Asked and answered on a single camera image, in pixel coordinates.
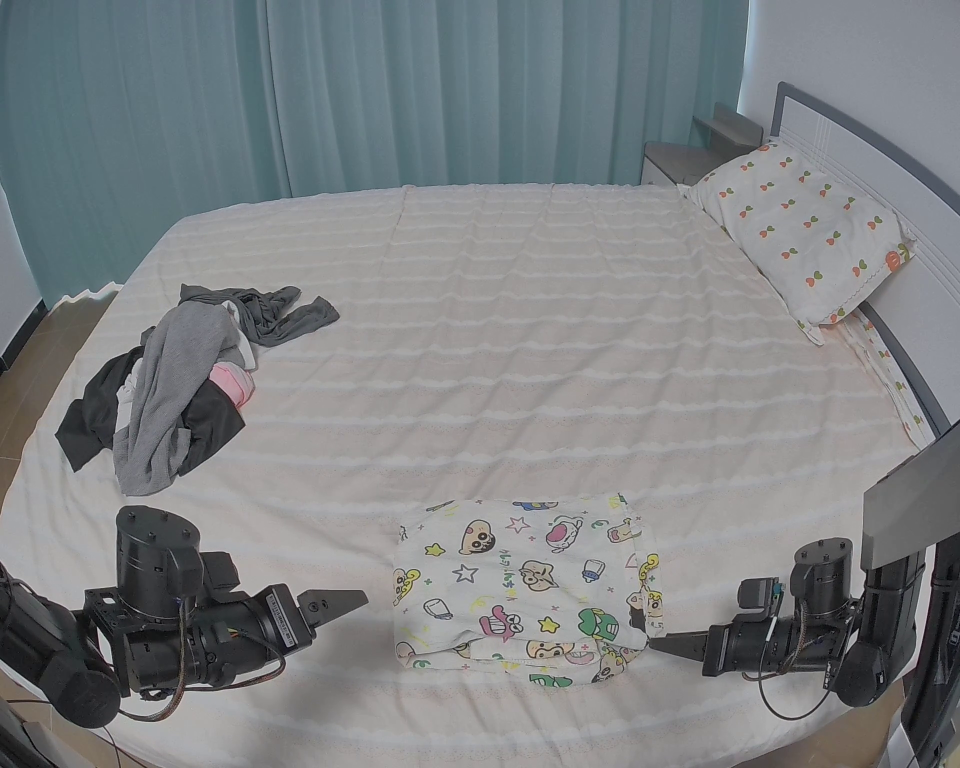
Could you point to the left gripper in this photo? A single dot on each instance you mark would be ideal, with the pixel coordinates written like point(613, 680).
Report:
point(240, 634)

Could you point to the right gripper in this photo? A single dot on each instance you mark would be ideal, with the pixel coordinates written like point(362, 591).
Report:
point(750, 645)

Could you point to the white printed pyjama top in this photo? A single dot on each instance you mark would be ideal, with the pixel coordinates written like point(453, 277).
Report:
point(517, 585)

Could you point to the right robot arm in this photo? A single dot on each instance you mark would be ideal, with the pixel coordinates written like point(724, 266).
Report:
point(885, 600)

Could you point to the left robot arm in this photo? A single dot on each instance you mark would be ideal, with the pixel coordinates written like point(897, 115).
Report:
point(150, 555)

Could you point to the pile of clothes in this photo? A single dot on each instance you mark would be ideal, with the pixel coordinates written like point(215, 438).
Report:
point(165, 390)

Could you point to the bed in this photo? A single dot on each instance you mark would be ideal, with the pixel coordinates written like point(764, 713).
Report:
point(525, 337)

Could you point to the white printed pillow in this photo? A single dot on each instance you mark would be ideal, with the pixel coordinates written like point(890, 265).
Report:
point(810, 225)

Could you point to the grey bedside table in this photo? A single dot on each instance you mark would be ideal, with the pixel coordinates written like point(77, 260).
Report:
point(675, 159)

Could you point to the blue-green curtain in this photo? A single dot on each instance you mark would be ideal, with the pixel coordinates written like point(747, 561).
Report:
point(375, 97)

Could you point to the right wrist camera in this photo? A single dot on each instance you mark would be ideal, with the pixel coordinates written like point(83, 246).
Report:
point(759, 596)

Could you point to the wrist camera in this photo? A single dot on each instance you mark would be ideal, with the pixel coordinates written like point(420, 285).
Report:
point(759, 596)
point(219, 574)

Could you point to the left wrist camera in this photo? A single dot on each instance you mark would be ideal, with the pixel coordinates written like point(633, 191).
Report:
point(219, 574)

